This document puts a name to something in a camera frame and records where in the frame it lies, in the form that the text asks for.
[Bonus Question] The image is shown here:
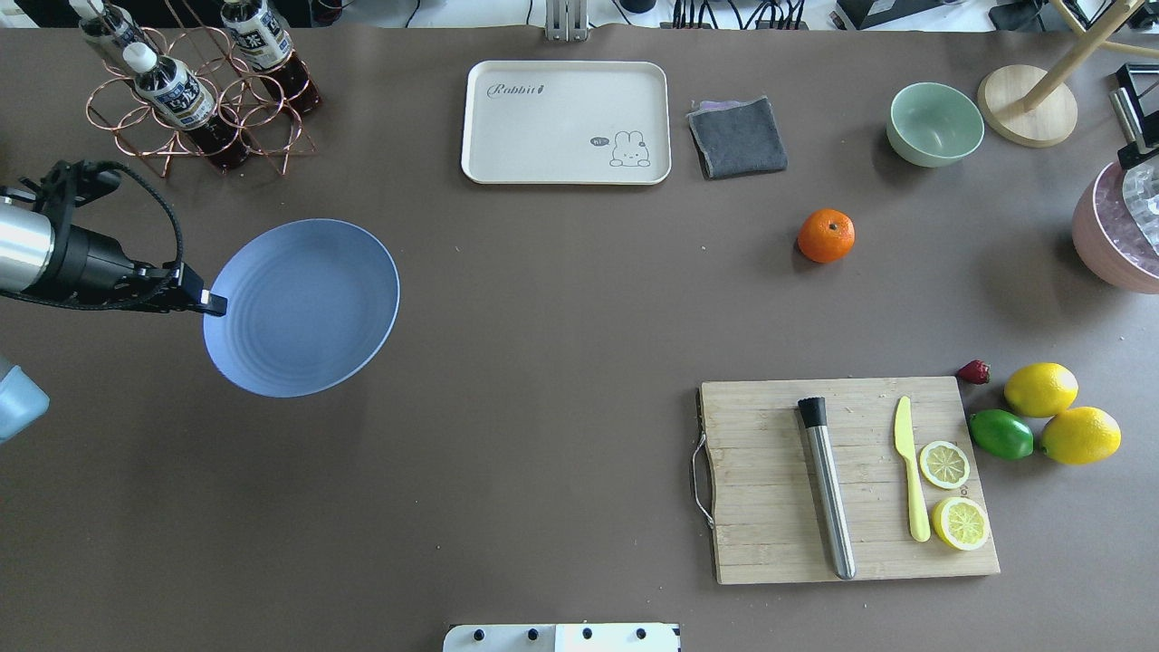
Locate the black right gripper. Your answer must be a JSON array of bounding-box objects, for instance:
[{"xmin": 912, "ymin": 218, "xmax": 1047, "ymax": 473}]
[{"xmin": 1110, "ymin": 63, "xmax": 1158, "ymax": 170}]

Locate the wooden cutting board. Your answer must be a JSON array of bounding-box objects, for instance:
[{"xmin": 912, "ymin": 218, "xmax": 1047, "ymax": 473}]
[{"xmin": 698, "ymin": 376, "xmax": 1001, "ymax": 585}]

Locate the lemon slice upper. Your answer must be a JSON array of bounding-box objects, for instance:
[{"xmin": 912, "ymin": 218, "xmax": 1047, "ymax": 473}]
[{"xmin": 931, "ymin": 496, "xmax": 991, "ymax": 551}]

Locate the yellow lemon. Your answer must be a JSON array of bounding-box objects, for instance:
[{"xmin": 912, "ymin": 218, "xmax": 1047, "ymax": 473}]
[
  {"xmin": 1038, "ymin": 406, "xmax": 1122, "ymax": 466},
  {"xmin": 1003, "ymin": 362, "xmax": 1079, "ymax": 418}
]

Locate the grey cloth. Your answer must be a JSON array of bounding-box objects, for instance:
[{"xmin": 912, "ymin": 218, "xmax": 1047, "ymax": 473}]
[{"xmin": 686, "ymin": 96, "xmax": 788, "ymax": 180}]

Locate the yellow lemon lower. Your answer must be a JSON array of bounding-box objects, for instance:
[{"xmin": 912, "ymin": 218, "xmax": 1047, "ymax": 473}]
[{"xmin": 1003, "ymin": 362, "xmax": 1079, "ymax": 418}]

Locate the green bowl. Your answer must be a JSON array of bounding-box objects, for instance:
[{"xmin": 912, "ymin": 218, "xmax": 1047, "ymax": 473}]
[{"xmin": 885, "ymin": 81, "xmax": 985, "ymax": 168}]

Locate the steel muddler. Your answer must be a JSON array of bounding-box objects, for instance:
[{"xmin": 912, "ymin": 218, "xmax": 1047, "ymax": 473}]
[{"xmin": 799, "ymin": 397, "xmax": 857, "ymax": 580}]

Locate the cream rabbit tray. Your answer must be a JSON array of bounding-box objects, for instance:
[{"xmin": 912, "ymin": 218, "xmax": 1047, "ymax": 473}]
[{"xmin": 460, "ymin": 61, "xmax": 672, "ymax": 186}]

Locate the pink ice bowl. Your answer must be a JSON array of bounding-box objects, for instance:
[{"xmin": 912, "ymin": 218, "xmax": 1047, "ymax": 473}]
[{"xmin": 1071, "ymin": 162, "xmax": 1158, "ymax": 294}]

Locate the orange fruit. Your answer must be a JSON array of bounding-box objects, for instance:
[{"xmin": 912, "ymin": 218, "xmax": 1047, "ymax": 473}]
[{"xmin": 796, "ymin": 208, "xmax": 857, "ymax": 264}]

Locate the lemon slice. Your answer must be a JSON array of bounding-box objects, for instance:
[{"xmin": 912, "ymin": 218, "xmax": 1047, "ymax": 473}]
[
  {"xmin": 931, "ymin": 496, "xmax": 991, "ymax": 551},
  {"xmin": 916, "ymin": 440, "xmax": 972, "ymax": 491}
]

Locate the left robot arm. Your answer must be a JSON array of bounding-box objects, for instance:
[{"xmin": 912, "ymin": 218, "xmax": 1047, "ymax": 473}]
[{"xmin": 1, "ymin": 160, "xmax": 228, "ymax": 317}]

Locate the copper wire bottle rack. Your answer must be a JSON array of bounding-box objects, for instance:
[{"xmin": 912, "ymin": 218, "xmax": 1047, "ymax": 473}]
[{"xmin": 72, "ymin": 1, "xmax": 322, "ymax": 177}]

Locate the lemon slice lower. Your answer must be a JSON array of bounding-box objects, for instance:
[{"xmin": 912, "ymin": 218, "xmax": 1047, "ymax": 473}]
[{"xmin": 916, "ymin": 440, "xmax": 972, "ymax": 491}]

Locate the dark tea bottle near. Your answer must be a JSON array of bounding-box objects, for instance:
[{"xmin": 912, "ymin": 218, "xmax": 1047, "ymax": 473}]
[{"xmin": 124, "ymin": 43, "xmax": 250, "ymax": 170}]

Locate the yellow plastic knife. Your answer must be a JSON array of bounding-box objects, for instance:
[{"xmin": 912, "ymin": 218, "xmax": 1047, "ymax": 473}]
[{"xmin": 892, "ymin": 395, "xmax": 931, "ymax": 543}]

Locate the blue plate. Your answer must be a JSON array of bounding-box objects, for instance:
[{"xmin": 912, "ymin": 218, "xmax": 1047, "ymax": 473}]
[{"xmin": 203, "ymin": 219, "xmax": 400, "ymax": 398}]

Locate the red strawberry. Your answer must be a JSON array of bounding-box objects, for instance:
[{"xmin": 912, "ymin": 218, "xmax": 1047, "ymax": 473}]
[{"xmin": 955, "ymin": 360, "xmax": 991, "ymax": 387}]

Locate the dark tea bottle far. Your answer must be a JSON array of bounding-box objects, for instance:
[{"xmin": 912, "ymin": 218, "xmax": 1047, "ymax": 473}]
[{"xmin": 70, "ymin": 0, "xmax": 158, "ymax": 72}]

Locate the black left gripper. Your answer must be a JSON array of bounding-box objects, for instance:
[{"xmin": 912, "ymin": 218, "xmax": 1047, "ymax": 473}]
[{"xmin": 19, "ymin": 160, "xmax": 228, "ymax": 317}]

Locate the wooden cup tree stand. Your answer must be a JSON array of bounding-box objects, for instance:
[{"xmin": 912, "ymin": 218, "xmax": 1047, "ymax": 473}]
[{"xmin": 976, "ymin": 1, "xmax": 1156, "ymax": 148}]

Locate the dark tea bottle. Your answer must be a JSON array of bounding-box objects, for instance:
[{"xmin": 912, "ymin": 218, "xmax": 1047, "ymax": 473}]
[
  {"xmin": 220, "ymin": 1, "xmax": 321, "ymax": 115},
  {"xmin": 124, "ymin": 43, "xmax": 250, "ymax": 170},
  {"xmin": 70, "ymin": 0, "xmax": 158, "ymax": 72}
]

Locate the green lime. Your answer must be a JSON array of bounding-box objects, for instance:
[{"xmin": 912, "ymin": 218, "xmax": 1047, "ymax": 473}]
[{"xmin": 967, "ymin": 408, "xmax": 1035, "ymax": 461}]

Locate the white camera stand base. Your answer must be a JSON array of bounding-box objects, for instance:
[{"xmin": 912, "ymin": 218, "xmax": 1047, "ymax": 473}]
[{"xmin": 442, "ymin": 622, "xmax": 681, "ymax": 651}]

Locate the yellow lemon upper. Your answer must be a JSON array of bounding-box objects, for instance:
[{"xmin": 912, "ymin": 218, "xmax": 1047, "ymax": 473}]
[{"xmin": 1038, "ymin": 406, "xmax": 1122, "ymax": 466}]

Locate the dark tea bottle middle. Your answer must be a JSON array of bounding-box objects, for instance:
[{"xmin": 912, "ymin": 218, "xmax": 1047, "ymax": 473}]
[{"xmin": 220, "ymin": 1, "xmax": 321, "ymax": 115}]

